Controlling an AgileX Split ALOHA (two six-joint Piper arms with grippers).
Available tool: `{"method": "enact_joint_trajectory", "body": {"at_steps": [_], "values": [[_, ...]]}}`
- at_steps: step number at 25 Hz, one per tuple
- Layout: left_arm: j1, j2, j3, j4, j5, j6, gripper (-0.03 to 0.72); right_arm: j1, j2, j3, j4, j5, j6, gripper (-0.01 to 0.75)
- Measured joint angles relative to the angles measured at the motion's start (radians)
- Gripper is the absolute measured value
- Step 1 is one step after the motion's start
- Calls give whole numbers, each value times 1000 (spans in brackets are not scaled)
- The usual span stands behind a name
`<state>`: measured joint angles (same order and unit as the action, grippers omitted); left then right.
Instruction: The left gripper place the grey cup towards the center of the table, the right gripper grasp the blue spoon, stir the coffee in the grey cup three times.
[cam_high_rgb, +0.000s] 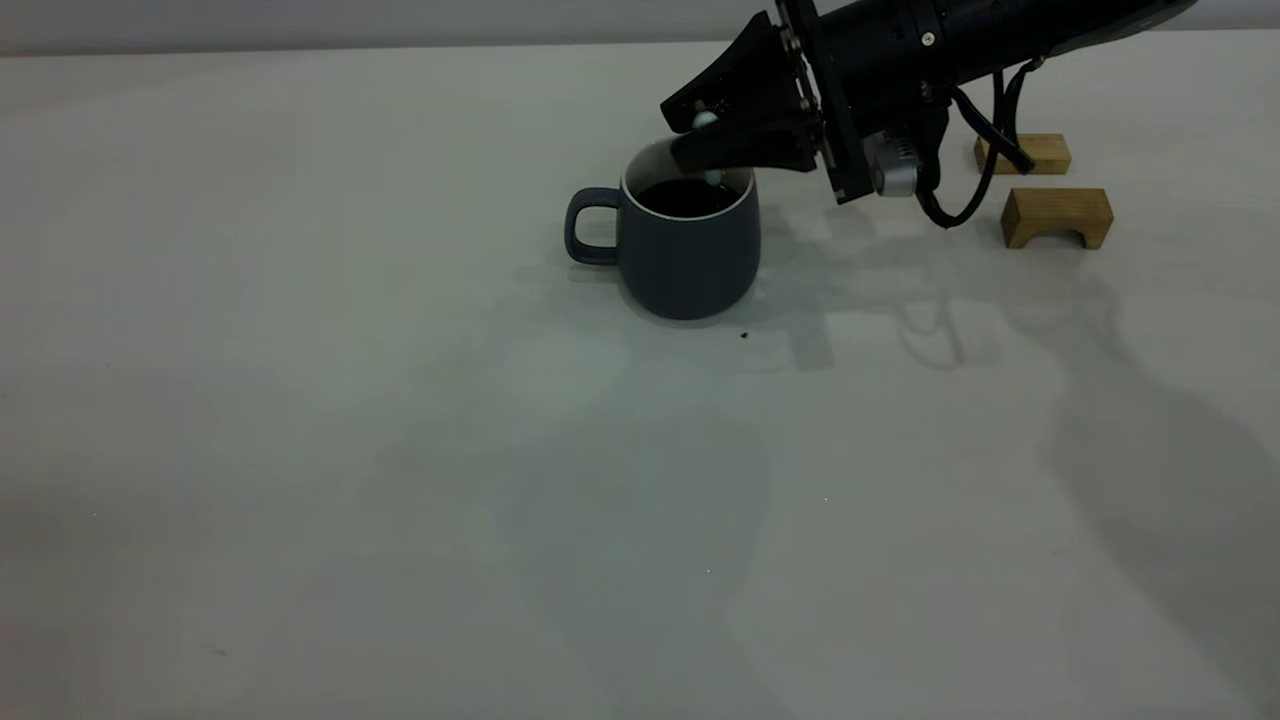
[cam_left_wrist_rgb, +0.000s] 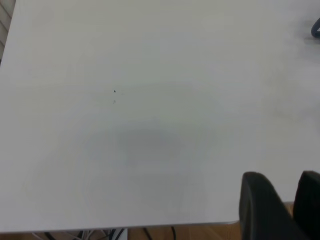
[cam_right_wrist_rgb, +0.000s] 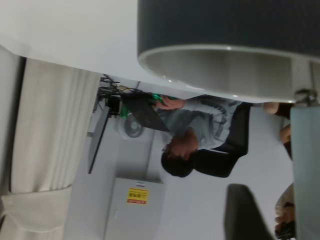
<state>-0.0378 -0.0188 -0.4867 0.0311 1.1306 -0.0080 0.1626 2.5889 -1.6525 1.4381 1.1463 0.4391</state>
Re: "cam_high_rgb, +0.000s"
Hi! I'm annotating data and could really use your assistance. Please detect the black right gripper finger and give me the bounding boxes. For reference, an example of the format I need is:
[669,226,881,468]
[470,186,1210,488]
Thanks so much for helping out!
[669,108,824,176]
[659,13,807,132]

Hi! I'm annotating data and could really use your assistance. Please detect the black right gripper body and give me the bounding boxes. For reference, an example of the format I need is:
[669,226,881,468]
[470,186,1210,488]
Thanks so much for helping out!
[775,0,953,207]

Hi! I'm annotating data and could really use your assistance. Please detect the metal spoon with white handle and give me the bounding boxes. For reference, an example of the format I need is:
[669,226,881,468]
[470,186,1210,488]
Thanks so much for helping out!
[690,108,727,189]

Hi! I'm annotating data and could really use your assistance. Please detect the dark grey ceramic cup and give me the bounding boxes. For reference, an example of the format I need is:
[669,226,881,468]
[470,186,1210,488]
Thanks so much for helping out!
[564,140,762,322]

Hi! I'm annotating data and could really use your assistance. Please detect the flat rectangular wooden block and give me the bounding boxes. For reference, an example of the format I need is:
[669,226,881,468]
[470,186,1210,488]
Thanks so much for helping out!
[975,134,1072,177]

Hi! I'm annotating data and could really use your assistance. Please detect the arched wooden block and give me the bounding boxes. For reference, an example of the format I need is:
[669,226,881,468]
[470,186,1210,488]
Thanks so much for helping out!
[1001,188,1114,250]

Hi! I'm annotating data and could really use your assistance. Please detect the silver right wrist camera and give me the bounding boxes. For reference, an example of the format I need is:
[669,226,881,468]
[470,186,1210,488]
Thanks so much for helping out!
[862,128,921,198]

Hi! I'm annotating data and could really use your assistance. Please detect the black right camera cable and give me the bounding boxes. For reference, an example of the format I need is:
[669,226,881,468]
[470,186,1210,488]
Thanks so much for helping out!
[916,58,1046,231]

